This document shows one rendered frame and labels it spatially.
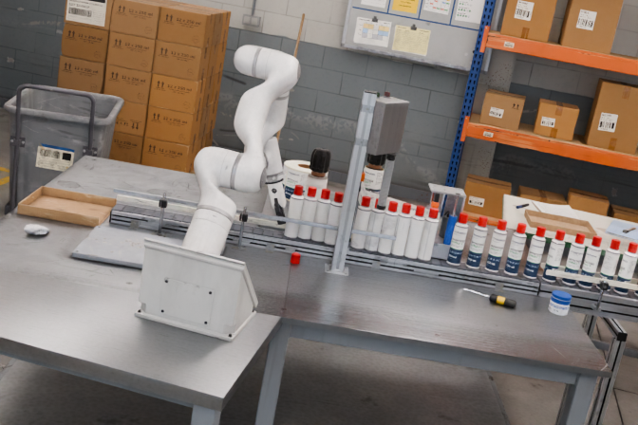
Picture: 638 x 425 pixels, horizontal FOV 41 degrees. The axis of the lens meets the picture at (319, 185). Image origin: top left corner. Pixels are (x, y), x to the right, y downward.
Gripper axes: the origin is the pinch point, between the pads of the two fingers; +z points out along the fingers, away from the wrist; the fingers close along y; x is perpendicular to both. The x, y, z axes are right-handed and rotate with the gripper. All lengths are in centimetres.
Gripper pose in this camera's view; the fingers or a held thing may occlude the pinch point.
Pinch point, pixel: (281, 218)
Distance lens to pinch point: 324.1
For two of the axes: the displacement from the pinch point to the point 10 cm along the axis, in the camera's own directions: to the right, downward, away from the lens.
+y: 0.2, -2.5, 9.7
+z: 1.7, 9.5, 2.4
